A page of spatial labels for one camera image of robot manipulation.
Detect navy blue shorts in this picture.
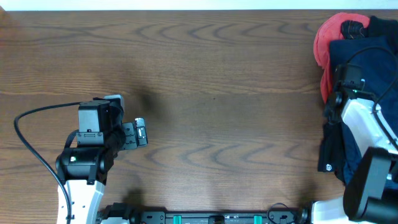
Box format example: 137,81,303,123
330,36,396,96

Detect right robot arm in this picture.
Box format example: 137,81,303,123
308,63,397,223

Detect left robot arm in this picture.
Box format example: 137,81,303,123
56,95,148,223

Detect black garment with logo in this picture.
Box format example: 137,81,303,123
317,123,346,184

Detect navy blue shirt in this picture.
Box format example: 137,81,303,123
339,100,397,185

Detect red cloth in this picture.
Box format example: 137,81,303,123
313,12,370,103

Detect dark striped garment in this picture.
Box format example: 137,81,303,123
340,21,369,40

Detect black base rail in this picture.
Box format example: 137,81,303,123
95,203,311,224

